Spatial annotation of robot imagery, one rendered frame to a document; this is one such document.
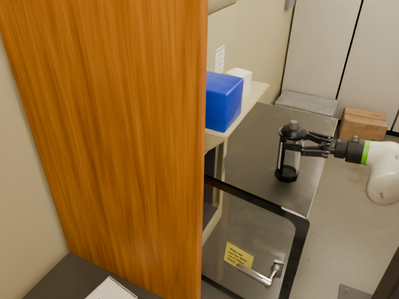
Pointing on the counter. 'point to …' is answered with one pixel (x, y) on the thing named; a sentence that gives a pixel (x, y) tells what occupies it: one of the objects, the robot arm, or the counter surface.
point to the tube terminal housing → (226, 16)
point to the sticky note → (237, 256)
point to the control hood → (260, 88)
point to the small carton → (243, 78)
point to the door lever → (259, 274)
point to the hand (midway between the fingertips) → (292, 140)
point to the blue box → (222, 100)
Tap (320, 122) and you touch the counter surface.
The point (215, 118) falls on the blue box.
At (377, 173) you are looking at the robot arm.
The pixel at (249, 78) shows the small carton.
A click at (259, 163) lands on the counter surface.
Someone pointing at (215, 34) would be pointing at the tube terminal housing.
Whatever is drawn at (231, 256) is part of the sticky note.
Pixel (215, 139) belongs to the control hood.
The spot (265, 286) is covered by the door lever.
